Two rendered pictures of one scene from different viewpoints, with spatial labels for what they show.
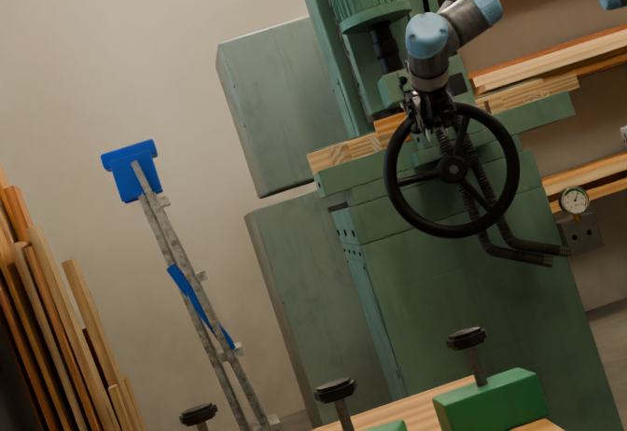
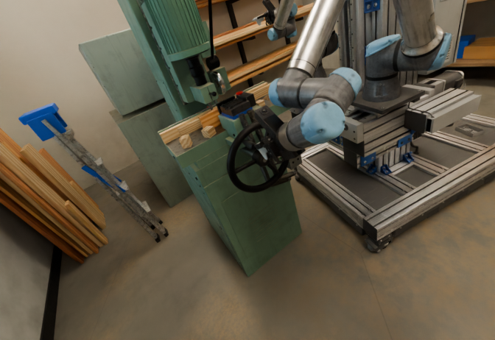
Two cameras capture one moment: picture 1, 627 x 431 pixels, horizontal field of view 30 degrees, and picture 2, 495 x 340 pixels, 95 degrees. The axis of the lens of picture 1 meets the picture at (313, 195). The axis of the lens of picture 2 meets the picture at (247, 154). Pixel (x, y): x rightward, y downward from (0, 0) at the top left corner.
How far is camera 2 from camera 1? 1.85 m
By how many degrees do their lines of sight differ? 37
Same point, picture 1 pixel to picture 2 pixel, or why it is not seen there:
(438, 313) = (239, 205)
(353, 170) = (196, 151)
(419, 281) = (231, 195)
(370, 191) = (206, 160)
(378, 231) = (211, 179)
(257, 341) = (120, 142)
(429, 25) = (334, 118)
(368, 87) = (185, 89)
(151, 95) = (48, 53)
